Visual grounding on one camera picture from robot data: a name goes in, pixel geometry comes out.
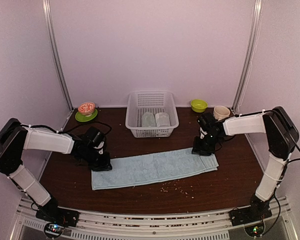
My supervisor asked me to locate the light blue towel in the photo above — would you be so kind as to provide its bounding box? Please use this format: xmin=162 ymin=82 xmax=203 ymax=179
xmin=91 ymin=148 xmax=219 ymax=191

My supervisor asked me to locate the rolled grey towel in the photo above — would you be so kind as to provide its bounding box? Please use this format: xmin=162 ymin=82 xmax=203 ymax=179
xmin=155 ymin=112 xmax=171 ymax=127

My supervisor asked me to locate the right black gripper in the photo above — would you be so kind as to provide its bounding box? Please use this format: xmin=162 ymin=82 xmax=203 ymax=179
xmin=192 ymin=132 xmax=222 ymax=156

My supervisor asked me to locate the lime green bowl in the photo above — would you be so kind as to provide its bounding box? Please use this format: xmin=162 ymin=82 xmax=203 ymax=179
xmin=190 ymin=99 xmax=208 ymax=113

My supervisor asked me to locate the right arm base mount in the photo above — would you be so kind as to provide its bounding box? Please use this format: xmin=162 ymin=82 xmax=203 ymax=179
xmin=229 ymin=206 xmax=273 ymax=238

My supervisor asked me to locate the right aluminium frame post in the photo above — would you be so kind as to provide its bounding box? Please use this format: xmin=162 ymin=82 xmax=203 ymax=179
xmin=232 ymin=0 xmax=264 ymax=114

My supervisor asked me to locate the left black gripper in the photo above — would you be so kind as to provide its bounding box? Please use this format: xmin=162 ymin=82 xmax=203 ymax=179
xmin=79 ymin=146 xmax=112 ymax=171

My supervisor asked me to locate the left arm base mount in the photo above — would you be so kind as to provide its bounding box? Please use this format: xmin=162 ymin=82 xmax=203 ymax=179
xmin=35 ymin=208 xmax=80 ymax=239

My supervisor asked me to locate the white plastic basket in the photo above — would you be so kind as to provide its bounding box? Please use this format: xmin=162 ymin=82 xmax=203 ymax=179
xmin=125 ymin=91 xmax=179 ymax=138

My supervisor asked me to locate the green panda towel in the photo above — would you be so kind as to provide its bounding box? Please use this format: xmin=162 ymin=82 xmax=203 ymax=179
xmin=141 ymin=111 xmax=157 ymax=128

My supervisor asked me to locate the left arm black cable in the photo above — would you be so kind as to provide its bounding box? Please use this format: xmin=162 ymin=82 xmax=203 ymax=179
xmin=0 ymin=121 xmax=113 ymax=173

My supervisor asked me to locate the front aluminium rail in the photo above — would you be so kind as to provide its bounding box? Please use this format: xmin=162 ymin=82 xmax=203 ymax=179
xmin=9 ymin=204 xmax=300 ymax=240

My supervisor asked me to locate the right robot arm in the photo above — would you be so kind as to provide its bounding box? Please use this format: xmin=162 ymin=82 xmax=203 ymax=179
xmin=192 ymin=106 xmax=300 ymax=221

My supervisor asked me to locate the red patterned bowl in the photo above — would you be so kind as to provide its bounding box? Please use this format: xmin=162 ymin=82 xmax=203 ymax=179
xmin=78 ymin=102 xmax=96 ymax=117

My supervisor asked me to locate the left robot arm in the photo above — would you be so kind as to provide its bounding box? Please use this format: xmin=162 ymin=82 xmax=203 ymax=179
xmin=0 ymin=118 xmax=112 ymax=222

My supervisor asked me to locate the green plate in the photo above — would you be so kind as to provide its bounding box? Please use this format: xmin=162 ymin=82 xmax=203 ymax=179
xmin=75 ymin=108 xmax=98 ymax=123

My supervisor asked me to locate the left aluminium frame post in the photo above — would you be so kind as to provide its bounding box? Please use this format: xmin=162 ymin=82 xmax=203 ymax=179
xmin=42 ymin=0 xmax=74 ymax=112

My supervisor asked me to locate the cream printed mug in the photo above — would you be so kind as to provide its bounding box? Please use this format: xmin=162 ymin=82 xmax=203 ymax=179
xmin=213 ymin=105 xmax=231 ymax=121

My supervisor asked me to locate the aluminium frame post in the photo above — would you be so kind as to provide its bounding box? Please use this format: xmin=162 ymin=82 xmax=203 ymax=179
xmin=42 ymin=0 xmax=74 ymax=112
xmin=232 ymin=0 xmax=264 ymax=114

